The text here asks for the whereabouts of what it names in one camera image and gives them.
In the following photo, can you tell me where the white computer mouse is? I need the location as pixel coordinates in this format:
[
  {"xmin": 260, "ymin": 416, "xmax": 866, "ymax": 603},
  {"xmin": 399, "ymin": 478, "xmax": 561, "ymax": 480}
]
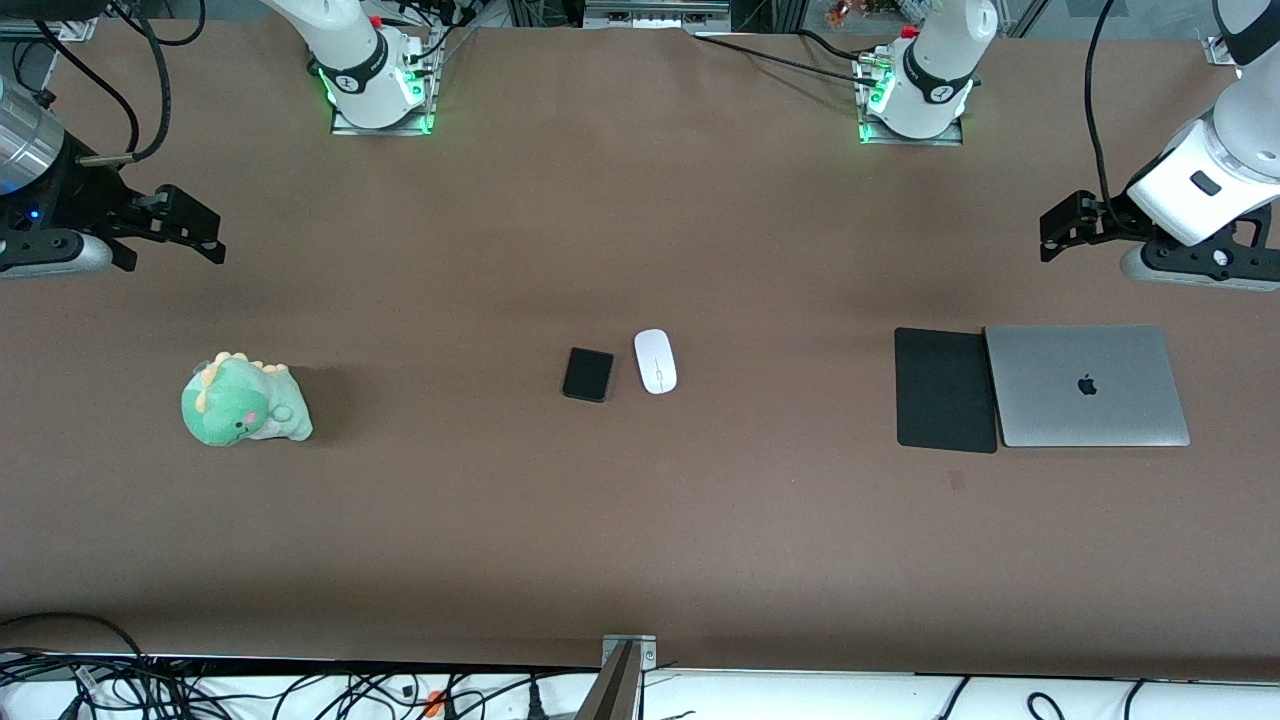
[{"xmin": 633, "ymin": 328, "xmax": 679, "ymax": 396}]

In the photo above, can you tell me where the black mouse pad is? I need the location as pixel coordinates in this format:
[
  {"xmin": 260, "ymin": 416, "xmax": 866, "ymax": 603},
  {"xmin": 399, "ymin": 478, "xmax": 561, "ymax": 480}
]
[{"xmin": 893, "ymin": 326, "xmax": 999, "ymax": 455}]

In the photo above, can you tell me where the black phone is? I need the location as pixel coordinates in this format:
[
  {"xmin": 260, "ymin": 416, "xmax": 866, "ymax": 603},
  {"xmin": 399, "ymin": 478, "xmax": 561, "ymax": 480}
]
[{"xmin": 561, "ymin": 346, "xmax": 616, "ymax": 404}]

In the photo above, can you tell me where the green dinosaur plush toy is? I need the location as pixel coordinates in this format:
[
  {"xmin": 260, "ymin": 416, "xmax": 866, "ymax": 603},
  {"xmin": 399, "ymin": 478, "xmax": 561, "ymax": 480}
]
[{"xmin": 180, "ymin": 350, "xmax": 315, "ymax": 448}]

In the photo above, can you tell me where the silver laptop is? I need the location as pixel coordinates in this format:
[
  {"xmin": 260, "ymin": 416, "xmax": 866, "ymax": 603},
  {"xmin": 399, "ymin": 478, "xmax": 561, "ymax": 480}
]
[{"xmin": 983, "ymin": 323, "xmax": 1192, "ymax": 449}]

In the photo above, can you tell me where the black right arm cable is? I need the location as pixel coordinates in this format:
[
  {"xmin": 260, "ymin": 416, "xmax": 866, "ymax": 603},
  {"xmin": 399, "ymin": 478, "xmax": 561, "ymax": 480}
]
[
  {"xmin": 75, "ymin": 0, "xmax": 173, "ymax": 166},
  {"xmin": 8, "ymin": 38, "xmax": 139, "ymax": 156}
]

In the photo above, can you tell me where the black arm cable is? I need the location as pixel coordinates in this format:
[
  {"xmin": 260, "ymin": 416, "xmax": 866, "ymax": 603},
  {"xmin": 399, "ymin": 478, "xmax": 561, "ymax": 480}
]
[
  {"xmin": 1085, "ymin": 0, "xmax": 1123, "ymax": 231},
  {"xmin": 75, "ymin": 0, "xmax": 173, "ymax": 166},
  {"xmin": 8, "ymin": 38, "xmax": 139, "ymax": 156}
]

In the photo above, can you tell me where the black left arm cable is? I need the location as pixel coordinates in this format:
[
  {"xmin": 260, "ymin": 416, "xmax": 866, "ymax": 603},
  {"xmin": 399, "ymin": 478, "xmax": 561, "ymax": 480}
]
[{"xmin": 1085, "ymin": 0, "xmax": 1123, "ymax": 231}]

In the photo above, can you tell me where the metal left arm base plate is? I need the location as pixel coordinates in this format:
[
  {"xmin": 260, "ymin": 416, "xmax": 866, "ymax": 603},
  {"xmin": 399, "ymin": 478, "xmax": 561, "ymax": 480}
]
[{"xmin": 856, "ymin": 50, "xmax": 966, "ymax": 148}]

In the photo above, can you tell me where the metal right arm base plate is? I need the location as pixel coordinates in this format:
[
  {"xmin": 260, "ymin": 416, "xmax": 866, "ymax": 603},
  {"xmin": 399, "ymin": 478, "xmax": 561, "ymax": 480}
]
[{"xmin": 330, "ymin": 30, "xmax": 439, "ymax": 137}]

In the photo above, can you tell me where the black table cable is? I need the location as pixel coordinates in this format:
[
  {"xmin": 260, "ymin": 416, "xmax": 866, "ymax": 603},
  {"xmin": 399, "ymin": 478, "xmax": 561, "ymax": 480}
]
[
  {"xmin": 795, "ymin": 28, "xmax": 891, "ymax": 63},
  {"xmin": 693, "ymin": 35, "xmax": 881, "ymax": 89}
]

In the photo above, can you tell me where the black looped cable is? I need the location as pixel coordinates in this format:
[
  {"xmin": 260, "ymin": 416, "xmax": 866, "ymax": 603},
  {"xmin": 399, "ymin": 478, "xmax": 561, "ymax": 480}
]
[{"xmin": 0, "ymin": 612, "xmax": 151, "ymax": 666}]

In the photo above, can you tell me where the grey metal rail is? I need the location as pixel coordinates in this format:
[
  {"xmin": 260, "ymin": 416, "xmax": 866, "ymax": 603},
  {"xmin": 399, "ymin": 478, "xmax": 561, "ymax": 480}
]
[{"xmin": 583, "ymin": 0, "xmax": 733, "ymax": 31}]

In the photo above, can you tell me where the metal bracket with beam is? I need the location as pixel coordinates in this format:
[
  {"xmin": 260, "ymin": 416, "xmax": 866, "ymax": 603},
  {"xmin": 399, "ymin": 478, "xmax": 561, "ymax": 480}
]
[{"xmin": 575, "ymin": 633, "xmax": 659, "ymax": 720}]

